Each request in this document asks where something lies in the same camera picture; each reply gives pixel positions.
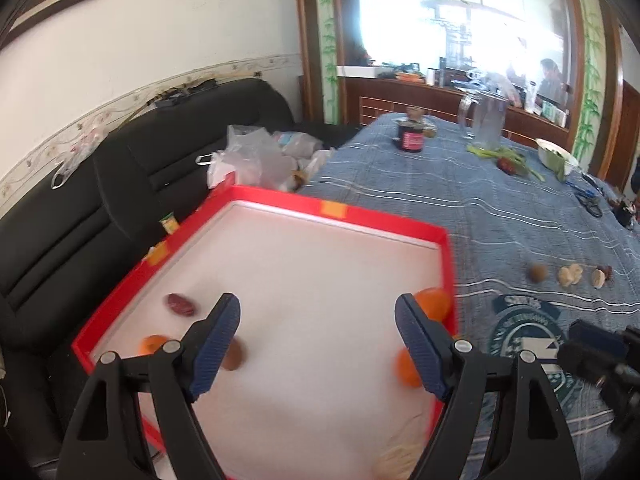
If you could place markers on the black scissors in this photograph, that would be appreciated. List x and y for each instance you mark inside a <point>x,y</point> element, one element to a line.
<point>589,202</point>

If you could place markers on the wood-framed glass partition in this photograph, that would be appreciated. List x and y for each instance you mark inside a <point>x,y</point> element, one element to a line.
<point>450,35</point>

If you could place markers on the brown longan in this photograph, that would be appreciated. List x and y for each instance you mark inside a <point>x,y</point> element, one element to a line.
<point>235,357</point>
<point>537,273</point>

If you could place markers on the white bowl with greens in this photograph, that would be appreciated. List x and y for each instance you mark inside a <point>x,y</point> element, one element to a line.
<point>555,156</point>

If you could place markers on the small orange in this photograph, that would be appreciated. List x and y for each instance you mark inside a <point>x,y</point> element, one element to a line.
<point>435,302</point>
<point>405,369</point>
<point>152,345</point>

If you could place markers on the yellow green snack packet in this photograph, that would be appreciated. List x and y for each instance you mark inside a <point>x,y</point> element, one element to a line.
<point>168,223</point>

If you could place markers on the red shallow box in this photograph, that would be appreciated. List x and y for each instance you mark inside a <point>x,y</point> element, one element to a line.
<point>310,285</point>

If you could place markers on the dark bundle on sofa back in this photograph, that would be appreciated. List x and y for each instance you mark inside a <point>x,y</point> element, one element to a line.
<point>180,91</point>

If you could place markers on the white plastic bag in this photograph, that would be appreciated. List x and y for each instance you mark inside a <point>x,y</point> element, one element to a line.
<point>255,160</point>

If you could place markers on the clear glass pitcher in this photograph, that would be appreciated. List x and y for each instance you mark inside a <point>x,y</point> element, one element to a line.
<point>482,120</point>

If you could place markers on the clear bag with packets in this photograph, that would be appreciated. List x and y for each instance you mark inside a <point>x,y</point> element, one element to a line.
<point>300,145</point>

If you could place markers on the flat white box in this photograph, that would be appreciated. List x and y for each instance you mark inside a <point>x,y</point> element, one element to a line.
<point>365,72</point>

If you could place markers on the green vegetable stalks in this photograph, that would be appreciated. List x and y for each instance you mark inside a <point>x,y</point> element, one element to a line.
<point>500,153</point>

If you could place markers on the clear crumpled plastic bag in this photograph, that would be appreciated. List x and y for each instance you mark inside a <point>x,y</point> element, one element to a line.
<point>80,155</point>

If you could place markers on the small black object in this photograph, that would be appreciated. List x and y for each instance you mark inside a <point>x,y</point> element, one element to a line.
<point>627,212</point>

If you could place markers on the black leather sofa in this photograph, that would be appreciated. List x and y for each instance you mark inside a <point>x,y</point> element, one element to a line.
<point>65,240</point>

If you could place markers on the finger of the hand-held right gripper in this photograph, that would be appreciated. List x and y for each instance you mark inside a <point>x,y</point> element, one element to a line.
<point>590,362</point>
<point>597,335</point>

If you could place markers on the dark red glass jar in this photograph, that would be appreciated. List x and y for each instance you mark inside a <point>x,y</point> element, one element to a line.
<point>411,136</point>

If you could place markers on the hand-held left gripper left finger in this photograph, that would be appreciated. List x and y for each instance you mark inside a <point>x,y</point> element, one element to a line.
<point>215,350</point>

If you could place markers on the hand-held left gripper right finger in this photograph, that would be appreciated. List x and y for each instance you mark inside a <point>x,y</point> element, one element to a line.
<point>420,350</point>

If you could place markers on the orange packet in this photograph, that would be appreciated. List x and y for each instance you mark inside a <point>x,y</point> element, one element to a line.
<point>410,77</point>

